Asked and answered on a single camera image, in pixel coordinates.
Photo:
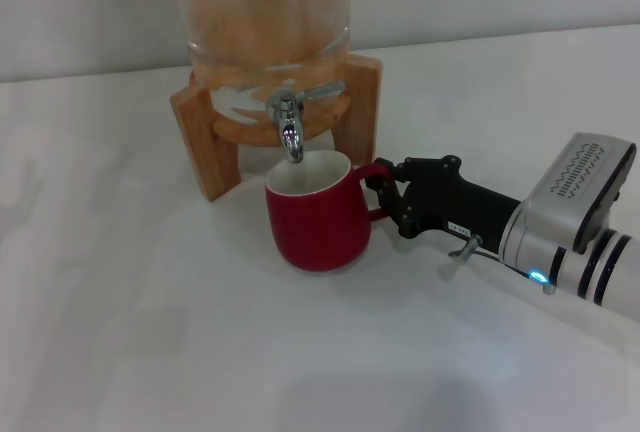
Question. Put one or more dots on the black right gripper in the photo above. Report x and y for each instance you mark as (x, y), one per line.
(460, 207)

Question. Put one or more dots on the red cup white inside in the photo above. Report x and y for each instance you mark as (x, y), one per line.
(320, 232)

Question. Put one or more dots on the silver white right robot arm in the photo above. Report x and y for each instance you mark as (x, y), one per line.
(590, 267)

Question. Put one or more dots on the chrome faucet with lever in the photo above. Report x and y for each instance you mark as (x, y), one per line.
(291, 137)

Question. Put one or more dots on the wooden dispenser stand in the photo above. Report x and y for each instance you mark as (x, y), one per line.
(210, 152)

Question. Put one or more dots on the clear glass dispenser jar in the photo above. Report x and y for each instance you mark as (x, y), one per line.
(260, 12)

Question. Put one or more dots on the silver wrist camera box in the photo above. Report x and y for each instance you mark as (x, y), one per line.
(575, 187)

